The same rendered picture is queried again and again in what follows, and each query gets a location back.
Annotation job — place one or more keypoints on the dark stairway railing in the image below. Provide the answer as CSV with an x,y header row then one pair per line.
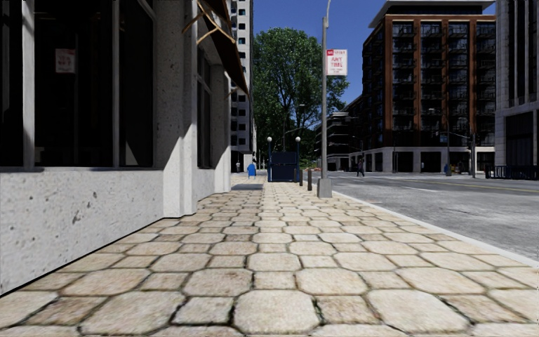
x,y
283,166

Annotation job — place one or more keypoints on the blue letter box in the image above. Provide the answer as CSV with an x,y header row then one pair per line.
x,y
252,170

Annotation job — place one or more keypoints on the grey street lamp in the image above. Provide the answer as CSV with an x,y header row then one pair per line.
x,y
324,126

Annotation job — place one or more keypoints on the white tower building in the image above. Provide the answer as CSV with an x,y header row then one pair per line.
x,y
241,105

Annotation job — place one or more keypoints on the dark building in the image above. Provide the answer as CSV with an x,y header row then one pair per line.
x,y
337,139

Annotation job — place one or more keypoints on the trees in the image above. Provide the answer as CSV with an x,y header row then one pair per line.
x,y
286,84

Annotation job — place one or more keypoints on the red brick building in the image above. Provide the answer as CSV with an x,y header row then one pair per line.
x,y
429,84

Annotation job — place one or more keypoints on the pale concrete building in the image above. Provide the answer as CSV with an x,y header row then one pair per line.
x,y
84,210

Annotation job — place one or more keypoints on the traffic light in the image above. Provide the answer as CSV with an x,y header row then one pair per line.
x,y
473,156

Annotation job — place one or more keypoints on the pale stone building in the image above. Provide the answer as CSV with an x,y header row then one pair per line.
x,y
517,84

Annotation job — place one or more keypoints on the short dark post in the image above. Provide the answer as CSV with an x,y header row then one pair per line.
x,y
300,177
309,180

